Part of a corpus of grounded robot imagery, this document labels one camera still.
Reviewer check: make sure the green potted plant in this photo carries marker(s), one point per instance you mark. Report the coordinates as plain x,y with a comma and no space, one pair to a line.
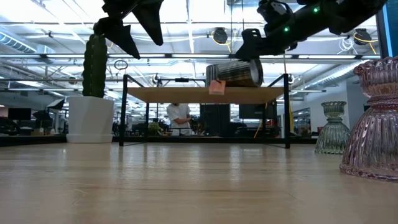
155,128

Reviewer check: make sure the pink glass candle holder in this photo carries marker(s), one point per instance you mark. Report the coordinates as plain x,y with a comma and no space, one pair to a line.
373,140

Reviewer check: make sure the green glass candle holder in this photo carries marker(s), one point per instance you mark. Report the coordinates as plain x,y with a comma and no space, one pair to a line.
333,137

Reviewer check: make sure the wooden shelf black legs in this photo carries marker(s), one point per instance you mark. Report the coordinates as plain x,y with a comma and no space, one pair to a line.
186,95

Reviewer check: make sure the black background monitor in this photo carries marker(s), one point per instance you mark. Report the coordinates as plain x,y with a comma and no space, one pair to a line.
19,114

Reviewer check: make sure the silver candle tin orange tag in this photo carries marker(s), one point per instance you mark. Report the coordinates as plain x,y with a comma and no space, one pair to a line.
236,74

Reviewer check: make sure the black aluminium frame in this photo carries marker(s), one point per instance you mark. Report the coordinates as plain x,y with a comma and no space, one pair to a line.
31,140

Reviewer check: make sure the person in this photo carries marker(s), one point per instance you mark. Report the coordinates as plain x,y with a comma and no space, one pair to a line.
178,113

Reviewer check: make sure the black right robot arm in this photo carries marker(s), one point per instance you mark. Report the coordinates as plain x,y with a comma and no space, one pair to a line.
311,21

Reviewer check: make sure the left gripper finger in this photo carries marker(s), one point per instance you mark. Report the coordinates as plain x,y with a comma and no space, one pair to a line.
150,18
116,32

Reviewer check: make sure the computer monitor blue screen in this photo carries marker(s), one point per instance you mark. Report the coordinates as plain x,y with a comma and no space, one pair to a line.
392,31

